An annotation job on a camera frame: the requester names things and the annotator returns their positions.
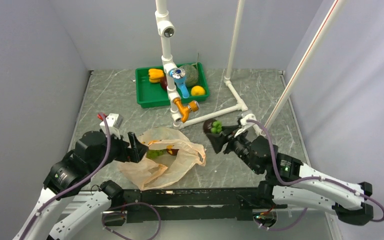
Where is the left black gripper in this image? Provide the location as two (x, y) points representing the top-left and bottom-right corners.
(90, 128), (149, 173)

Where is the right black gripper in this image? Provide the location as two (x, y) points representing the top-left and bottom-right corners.
(206, 124), (260, 173)

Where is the dark red fake apple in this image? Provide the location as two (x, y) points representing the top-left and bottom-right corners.
(202, 118), (217, 134)
(166, 148), (179, 156)

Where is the translucent orange plastic bag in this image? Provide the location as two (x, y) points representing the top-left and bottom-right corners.
(117, 127), (206, 191)

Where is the green fake grape bunch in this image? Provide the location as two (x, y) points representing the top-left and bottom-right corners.
(210, 120), (223, 134)

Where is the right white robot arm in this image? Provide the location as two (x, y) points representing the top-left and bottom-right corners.
(204, 126), (374, 226)

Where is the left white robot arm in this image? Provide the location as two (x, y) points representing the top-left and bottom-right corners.
(14, 130), (149, 240)

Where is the yellow fake lemon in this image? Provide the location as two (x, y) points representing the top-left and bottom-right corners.
(190, 85), (206, 97)

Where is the green fake melon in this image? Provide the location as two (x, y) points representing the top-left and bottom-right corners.
(180, 64), (199, 88)

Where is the yellow fake bell pepper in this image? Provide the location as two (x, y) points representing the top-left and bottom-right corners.
(148, 68), (165, 84)

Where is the white pole with red stripe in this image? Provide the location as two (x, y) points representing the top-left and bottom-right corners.
(264, 0), (346, 129)

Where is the green plastic tray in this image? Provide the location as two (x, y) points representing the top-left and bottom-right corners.
(135, 62), (211, 109)

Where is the dark red fruit in tray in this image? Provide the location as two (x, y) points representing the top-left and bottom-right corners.
(159, 76), (168, 92)

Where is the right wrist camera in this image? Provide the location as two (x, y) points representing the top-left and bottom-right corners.
(236, 113), (256, 135)

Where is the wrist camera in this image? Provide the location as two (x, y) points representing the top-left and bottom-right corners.
(97, 113), (124, 139)
(236, 113), (256, 135)

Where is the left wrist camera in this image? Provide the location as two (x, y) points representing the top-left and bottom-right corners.
(97, 113), (124, 139)

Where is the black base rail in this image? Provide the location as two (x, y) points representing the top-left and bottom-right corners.
(111, 187), (287, 223)

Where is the blue tap handle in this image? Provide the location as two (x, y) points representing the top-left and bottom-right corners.
(170, 68), (190, 99)

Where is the white PVC pipe frame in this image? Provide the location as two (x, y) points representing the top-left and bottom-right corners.
(154, 0), (249, 130)

